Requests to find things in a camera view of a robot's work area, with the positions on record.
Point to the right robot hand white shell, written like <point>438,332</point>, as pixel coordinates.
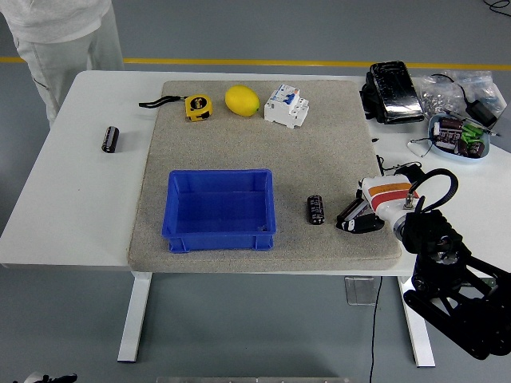
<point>387,197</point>

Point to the dark battery with grey stripe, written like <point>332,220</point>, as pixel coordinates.
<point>348,210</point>

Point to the dark brown capacitor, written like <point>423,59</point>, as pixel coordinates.
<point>473,149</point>

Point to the grey-brown mat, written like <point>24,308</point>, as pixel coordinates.
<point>239,147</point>

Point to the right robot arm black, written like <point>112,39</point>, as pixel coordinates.
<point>439,255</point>

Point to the clear plastic bag of screws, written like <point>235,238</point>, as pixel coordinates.
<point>435,93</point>

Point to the yellow lemon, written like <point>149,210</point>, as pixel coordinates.
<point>242,100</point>

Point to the blue plastic box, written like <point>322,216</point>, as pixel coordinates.
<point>219,235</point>

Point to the black battery with white print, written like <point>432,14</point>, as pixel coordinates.
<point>315,209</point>

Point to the light blue bowl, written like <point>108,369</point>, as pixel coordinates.
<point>451,155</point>

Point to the black cylindrical battery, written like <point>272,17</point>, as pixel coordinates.
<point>110,139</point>

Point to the small black charger block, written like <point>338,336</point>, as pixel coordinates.
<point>411,172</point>

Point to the person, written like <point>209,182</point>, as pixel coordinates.
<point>60,40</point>

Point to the black glossy device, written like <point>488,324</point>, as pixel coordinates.
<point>395,93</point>

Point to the green connector pile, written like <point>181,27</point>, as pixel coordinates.
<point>472,133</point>

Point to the white circuit breaker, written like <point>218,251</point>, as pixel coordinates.
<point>285,107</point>

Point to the metal floor plate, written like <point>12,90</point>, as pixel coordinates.
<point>359,293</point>

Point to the white table leg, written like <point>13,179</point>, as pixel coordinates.
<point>423,347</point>
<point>133,319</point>

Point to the yellow tape measure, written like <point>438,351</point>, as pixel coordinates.
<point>198,107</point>

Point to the black pen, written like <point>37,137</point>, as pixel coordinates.
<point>479,125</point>

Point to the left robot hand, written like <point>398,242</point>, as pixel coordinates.
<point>56,379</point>

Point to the large brown capacitor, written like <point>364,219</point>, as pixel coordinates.
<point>451,131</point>

